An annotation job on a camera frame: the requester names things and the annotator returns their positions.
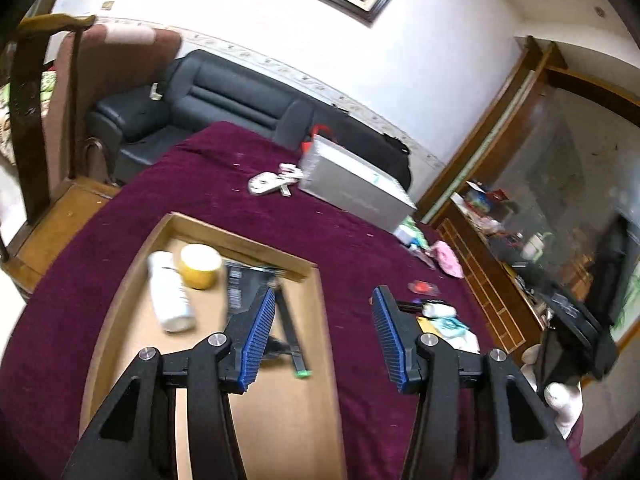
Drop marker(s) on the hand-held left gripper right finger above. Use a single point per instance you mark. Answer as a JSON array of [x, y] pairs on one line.
[[390, 340]]

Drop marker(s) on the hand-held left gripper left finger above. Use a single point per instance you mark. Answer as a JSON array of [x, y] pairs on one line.
[[257, 340]]

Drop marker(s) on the teal face mask packet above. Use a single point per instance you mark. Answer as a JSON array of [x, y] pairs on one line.
[[457, 335]]

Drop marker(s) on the shallow cardboard box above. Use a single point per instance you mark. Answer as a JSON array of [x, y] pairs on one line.
[[280, 410]]

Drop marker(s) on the person's right forearm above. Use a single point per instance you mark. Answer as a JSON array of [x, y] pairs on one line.
[[575, 447]]

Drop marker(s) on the person's right hand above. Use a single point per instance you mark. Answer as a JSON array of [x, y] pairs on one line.
[[562, 405]]

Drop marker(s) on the black marker green cap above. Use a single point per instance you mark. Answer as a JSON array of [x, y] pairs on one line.
[[292, 340]]

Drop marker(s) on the black foil packet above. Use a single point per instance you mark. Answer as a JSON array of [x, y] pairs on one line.
[[242, 285]]

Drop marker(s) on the small red item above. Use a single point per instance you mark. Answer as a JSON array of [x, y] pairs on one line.
[[422, 287]]

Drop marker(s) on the maroon tablecloth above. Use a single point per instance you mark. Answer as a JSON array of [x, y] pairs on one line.
[[350, 270]]

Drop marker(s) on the yellow cup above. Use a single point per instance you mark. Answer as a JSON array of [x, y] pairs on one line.
[[200, 267]]

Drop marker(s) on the white green kettle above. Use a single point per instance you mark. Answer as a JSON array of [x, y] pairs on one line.
[[535, 246]]

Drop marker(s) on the wooden cabinet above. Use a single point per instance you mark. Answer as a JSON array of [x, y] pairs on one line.
[[490, 285]]

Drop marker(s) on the pink cloth item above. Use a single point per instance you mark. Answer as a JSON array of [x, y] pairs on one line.
[[447, 260]]

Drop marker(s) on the white plastic bottle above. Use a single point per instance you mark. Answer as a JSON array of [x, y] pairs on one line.
[[170, 290]]

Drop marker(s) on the white green packet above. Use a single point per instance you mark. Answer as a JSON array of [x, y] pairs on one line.
[[407, 232]]

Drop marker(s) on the grey rectangular box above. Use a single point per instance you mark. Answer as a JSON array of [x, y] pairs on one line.
[[350, 185]]

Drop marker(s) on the colourful box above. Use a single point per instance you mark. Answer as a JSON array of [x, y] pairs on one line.
[[477, 199]]

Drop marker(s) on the pink white small item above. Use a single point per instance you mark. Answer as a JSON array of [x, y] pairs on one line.
[[291, 171]]

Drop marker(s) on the black bag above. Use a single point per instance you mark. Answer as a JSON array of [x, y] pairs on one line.
[[397, 160]]

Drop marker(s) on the wooden framed glass screen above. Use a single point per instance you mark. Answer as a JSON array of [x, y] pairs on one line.
[[550, 125]]

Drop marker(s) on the black leather sofa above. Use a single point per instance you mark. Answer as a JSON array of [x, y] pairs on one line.
[[225, 105]]

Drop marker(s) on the white item on sofa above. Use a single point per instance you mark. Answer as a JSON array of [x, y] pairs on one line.
[[157, 91]]

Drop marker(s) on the dark wooden chair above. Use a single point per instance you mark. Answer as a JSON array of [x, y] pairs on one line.
[[27, 110]]

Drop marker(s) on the floral cloth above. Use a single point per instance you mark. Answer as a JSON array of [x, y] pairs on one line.
[[20, 110]]

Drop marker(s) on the green wall picture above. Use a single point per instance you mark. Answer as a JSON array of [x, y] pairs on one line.
[[632, 300]]

